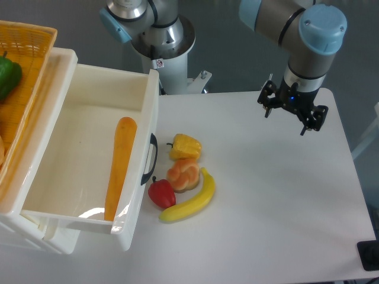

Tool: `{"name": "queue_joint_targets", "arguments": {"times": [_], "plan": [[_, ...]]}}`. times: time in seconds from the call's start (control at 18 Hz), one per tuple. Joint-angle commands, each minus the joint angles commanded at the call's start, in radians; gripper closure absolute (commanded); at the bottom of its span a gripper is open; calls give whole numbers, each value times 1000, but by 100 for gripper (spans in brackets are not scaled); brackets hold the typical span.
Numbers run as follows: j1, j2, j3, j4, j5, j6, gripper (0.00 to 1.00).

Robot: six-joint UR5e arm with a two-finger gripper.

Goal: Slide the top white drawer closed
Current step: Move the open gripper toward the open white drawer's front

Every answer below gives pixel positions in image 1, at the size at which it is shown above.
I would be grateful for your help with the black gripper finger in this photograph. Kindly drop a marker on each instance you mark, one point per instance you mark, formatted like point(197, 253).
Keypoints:
point(268, 98)
point(312, 119)

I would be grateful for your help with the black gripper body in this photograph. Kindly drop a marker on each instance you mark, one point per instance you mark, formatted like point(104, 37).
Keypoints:
point(292, 100)

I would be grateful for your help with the white top drawer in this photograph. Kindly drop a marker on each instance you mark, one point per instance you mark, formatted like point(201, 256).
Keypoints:
point(71, 183)

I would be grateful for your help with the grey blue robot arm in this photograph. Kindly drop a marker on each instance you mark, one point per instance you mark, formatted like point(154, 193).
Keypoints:
point(312, 34)

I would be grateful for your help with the white drawer cabinet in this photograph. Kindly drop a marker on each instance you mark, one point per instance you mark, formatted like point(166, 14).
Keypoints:
point(21, 229)

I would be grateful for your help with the yellow bell pepper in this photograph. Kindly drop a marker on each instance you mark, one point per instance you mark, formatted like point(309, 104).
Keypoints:
point(184, 147)

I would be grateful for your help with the braided bread roll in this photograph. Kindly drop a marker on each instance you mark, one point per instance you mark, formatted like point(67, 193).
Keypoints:
point(184, 175)

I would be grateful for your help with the black device at edge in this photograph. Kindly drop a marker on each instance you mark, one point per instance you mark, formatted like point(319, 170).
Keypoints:
point(368, 253)

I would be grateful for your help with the long orange carrot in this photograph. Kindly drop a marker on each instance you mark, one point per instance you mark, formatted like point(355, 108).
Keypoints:
point(125, 133)

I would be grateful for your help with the red bell pepper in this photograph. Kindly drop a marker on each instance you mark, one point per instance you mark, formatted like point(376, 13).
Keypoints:
point(161, 193)

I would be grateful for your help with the yellow banana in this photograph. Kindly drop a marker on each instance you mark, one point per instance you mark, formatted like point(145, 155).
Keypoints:
point(193, 205)

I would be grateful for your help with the orange woven basket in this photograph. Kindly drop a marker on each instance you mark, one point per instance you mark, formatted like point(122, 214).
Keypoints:
point(30, 46)

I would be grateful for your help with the green bell pepper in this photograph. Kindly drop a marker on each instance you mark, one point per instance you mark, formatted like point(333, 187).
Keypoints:
point(11, 74)

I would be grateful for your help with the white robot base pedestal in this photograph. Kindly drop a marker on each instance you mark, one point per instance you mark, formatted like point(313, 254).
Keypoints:
point(171, 68)

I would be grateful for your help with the black drawer handle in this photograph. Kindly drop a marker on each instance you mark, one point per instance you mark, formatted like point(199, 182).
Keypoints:
point(152, 156)

